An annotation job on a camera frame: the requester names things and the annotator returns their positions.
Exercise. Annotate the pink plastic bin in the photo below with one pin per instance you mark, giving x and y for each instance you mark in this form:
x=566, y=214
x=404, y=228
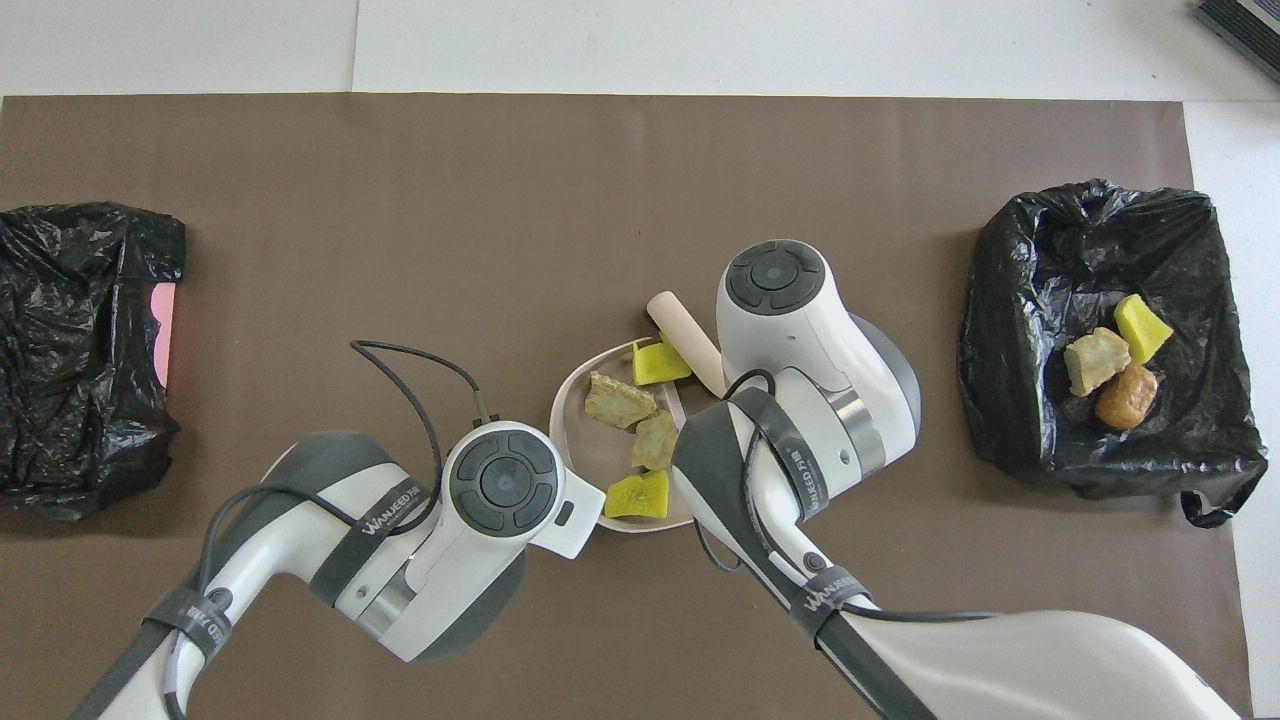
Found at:
x=163, y=335

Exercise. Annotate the brown paper table mat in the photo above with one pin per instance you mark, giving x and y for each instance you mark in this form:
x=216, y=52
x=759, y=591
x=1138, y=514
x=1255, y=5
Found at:
x=640, y=150

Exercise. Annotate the pink plastic dustpan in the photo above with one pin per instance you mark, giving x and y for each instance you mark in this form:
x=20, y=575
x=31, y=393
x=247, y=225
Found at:
x=575, y=440

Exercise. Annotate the yellow sponge piece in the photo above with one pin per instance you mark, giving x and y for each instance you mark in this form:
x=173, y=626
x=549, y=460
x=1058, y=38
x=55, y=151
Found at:
x=1140, y=328
x=658, y=364
x=638, y=496

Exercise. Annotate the pink hand brush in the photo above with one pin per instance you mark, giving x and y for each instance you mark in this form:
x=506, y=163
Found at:
x=675, y=320

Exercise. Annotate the black plastic trash bag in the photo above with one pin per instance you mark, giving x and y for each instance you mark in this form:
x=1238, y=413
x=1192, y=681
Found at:
x=1030, y=400
x=70, y=330

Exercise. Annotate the beige torn foam chunk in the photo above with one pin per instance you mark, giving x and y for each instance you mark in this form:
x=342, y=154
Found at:
x=620, y=400
x=1095, y=360
x=655, y=441

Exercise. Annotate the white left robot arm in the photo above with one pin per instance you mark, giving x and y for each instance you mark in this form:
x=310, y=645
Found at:
x=440, y=570

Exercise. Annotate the brown sponge cylinder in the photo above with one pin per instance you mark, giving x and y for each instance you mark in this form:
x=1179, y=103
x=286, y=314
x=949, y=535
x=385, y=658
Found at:
x=1127, y=397

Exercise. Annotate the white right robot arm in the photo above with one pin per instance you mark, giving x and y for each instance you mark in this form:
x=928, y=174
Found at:
x=810, y=340

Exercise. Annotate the black ribbed box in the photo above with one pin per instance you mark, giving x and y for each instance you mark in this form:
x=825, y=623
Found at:
x=1245, y=30

